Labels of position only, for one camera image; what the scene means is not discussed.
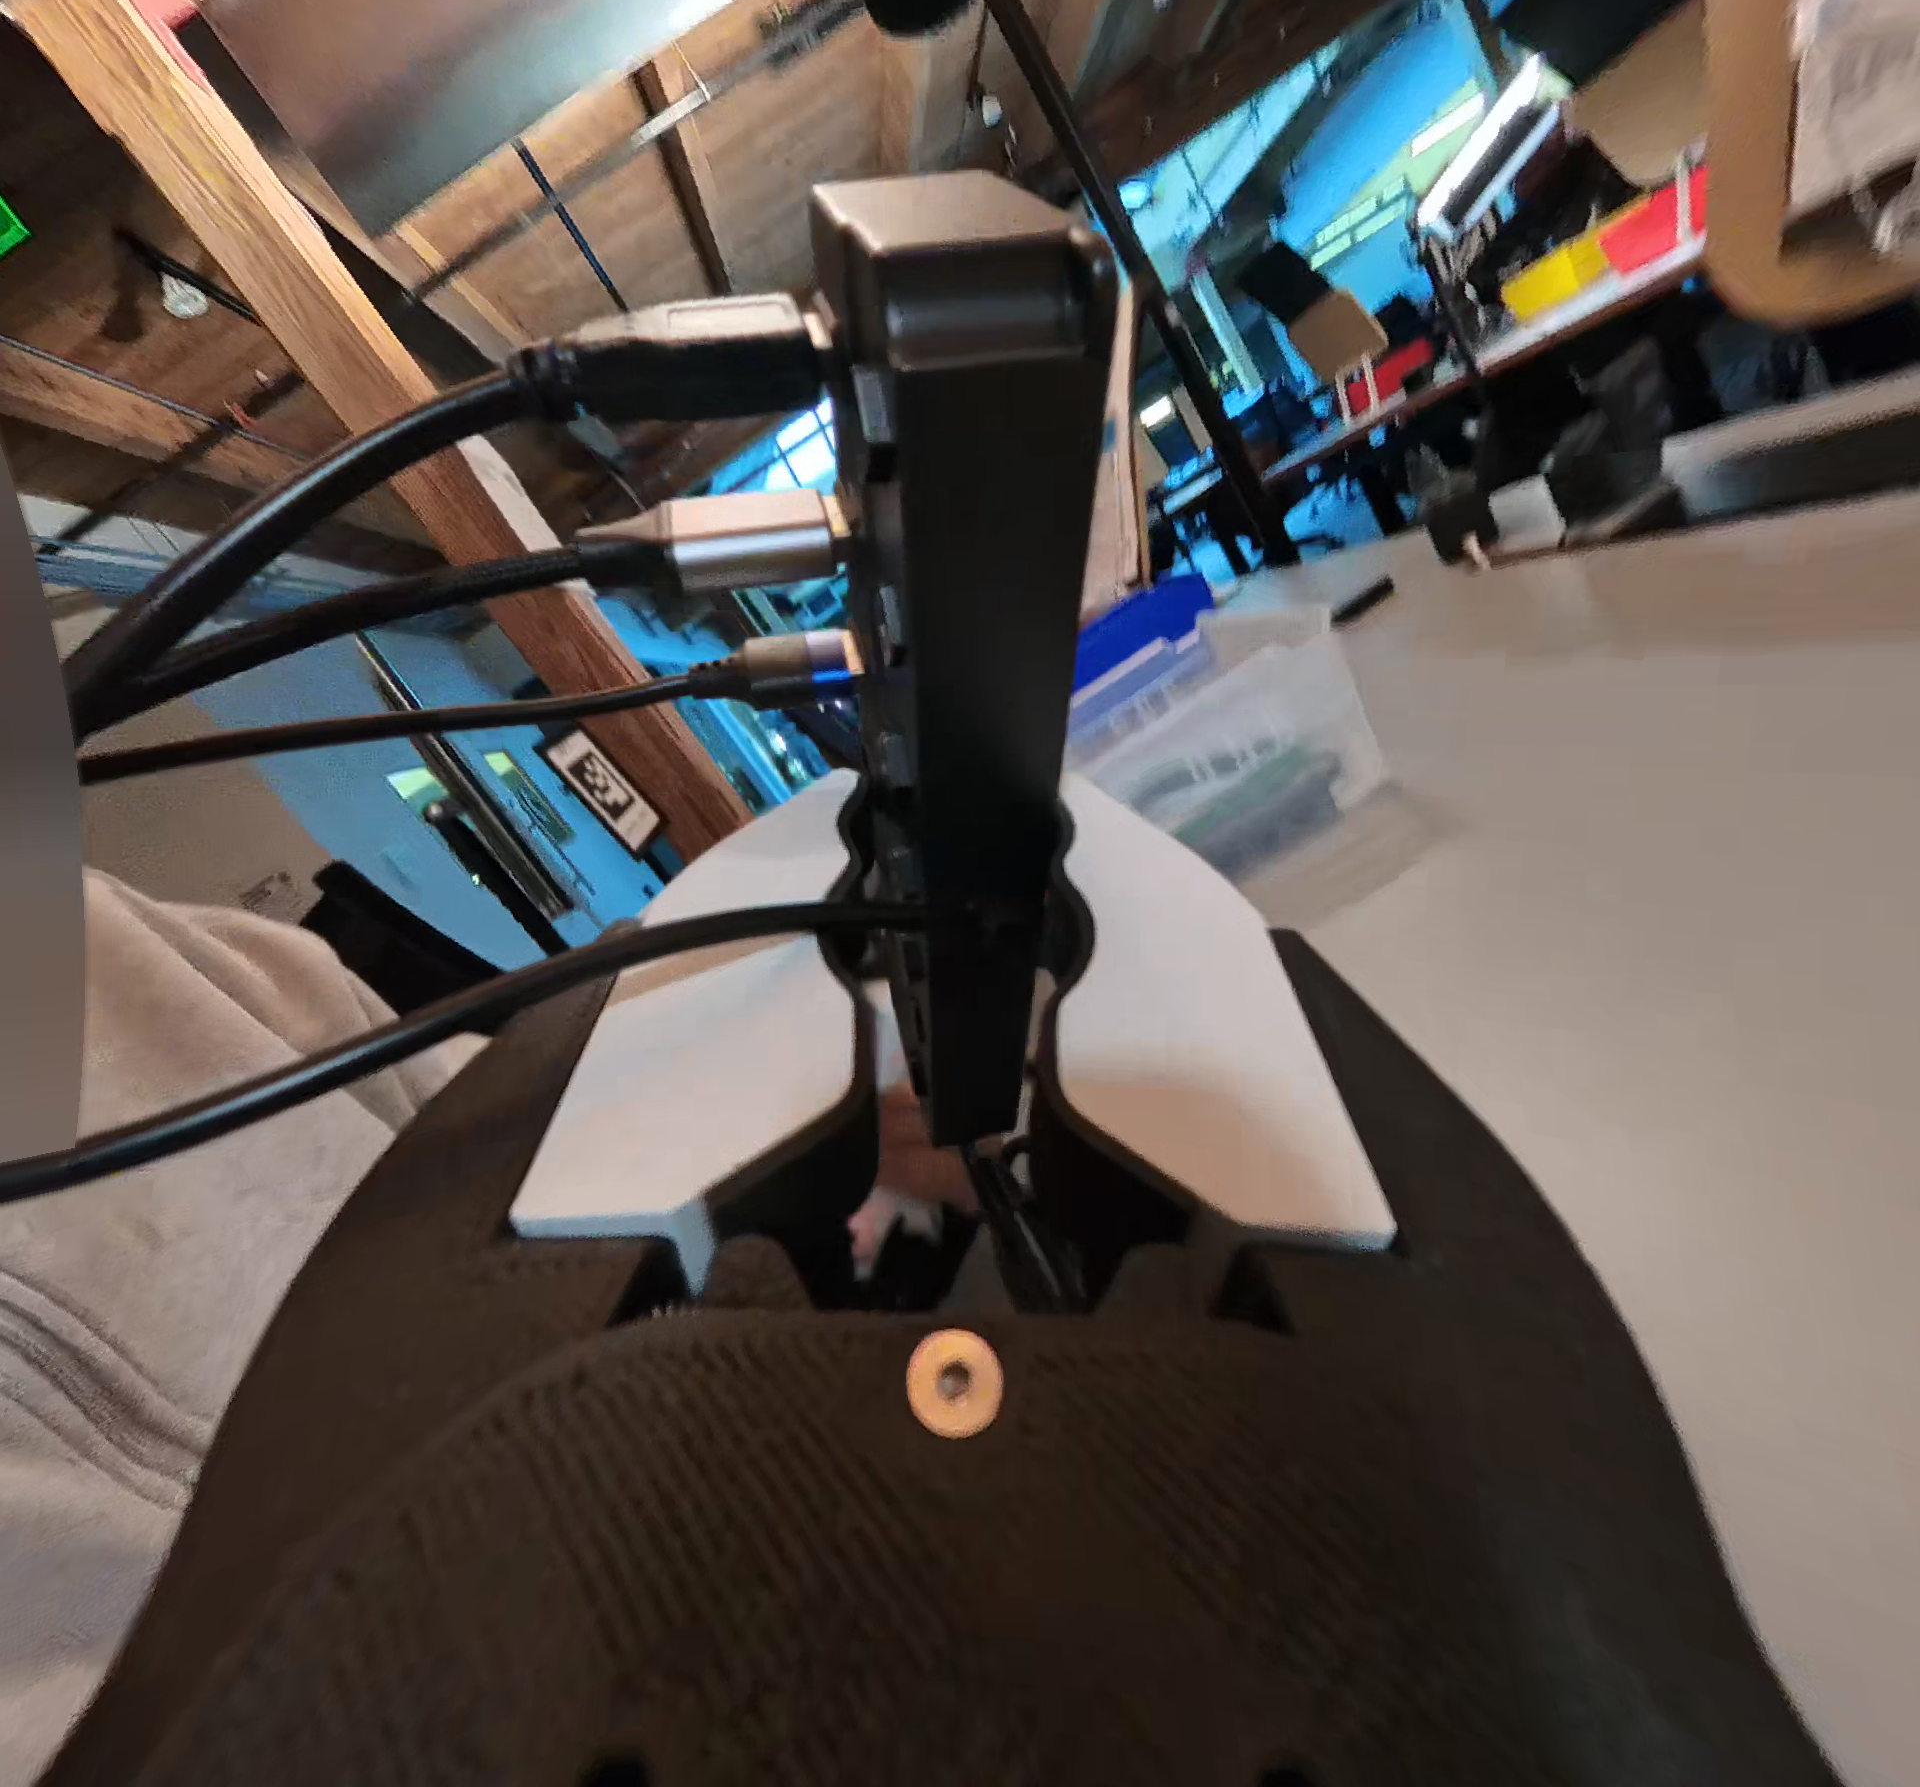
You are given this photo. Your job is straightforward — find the thin black cable small plug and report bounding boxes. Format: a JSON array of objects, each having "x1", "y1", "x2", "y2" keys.
[{"x1": 0, "y1": 895, "x2": 938, "y2": 1206}]

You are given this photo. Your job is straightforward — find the blue storage bin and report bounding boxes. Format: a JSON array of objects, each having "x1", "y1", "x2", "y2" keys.
[{"x1": 1073, "y1": 572, "x2": 1217, "y2": 701}]

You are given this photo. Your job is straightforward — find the black usb hub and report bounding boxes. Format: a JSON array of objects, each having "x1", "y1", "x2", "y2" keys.
[{"x1": 810, "y1": 172, "x2": 1120, "y2": 1148}]

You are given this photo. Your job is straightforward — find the blue ring plug cable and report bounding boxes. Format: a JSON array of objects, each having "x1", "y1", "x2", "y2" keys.
[{"x1": 74, "y1": 627, "x2": 867, "y2": 787}]

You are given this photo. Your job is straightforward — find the small yellow storage bin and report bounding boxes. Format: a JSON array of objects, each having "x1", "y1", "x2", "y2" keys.
[{"x1": 1501, "y1": 244, "x2": 1607, "y2": 321}]

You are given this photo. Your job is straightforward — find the printed instruction sheet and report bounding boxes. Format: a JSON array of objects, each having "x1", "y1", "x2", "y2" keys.
[{"x1": 1793, "y1": 0, "x2": 1920, "y2": 229}]

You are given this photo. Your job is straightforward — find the clear plastic bin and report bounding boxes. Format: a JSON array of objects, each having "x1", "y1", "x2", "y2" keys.
[{"x1": 1073, "y1": 602, "x2": 1390, "y2": 877}]

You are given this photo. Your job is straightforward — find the red storage bin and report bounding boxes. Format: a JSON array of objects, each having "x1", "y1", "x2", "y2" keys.
[{"x1": 1596, "y1": 186, "x2": 1707, "y2": 274}]

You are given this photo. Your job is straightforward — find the thick black plug cable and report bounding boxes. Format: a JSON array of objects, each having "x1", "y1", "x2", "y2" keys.
[{"x1": 59, "y1": 294, "x2": 838, "y2": 746}]

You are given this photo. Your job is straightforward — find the grey desk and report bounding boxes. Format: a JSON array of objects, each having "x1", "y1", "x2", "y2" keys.
[{"x1": 1050, "y1": 369, "x2": 1920, "y2": 1759}]

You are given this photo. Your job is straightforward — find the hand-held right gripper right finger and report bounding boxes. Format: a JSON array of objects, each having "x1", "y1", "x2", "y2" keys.
[{"x1": 1031, "y1": 775, "x2": 1400, "y2": 1252}]

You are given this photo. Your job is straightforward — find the person's grey sweatshirt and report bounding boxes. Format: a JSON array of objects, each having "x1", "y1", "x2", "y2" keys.
[{"x1": 0, "y1": 870, "x2": 504, "y2": 1787}]

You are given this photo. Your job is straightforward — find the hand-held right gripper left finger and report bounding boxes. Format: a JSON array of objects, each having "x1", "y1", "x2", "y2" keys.
[{"x1": 510, "y1": 775, "x2": 888, "y2": 1289}]

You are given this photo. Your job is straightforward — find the grey plug braided cable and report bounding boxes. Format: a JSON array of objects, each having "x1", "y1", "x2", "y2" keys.
[{"x1": 67, "y1": 490, "x2": 856, "y2": 739}]

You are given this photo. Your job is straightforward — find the black white marker tag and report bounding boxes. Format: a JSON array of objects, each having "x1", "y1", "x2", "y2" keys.
[{"x1": 540, "y1": 729, "x2": 663, "y2": 854}]

